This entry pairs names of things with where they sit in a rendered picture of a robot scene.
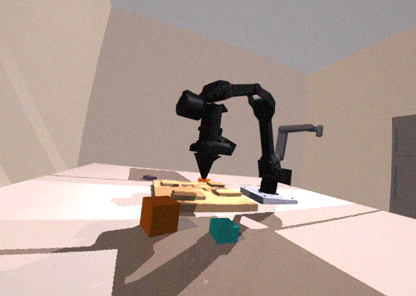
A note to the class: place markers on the teal cube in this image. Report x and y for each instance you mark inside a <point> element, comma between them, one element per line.
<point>223,230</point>

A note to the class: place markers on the tan square puzzle board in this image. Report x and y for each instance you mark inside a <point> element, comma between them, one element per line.
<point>197,199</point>

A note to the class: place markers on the orange cube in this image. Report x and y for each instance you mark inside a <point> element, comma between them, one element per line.
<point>159,215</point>

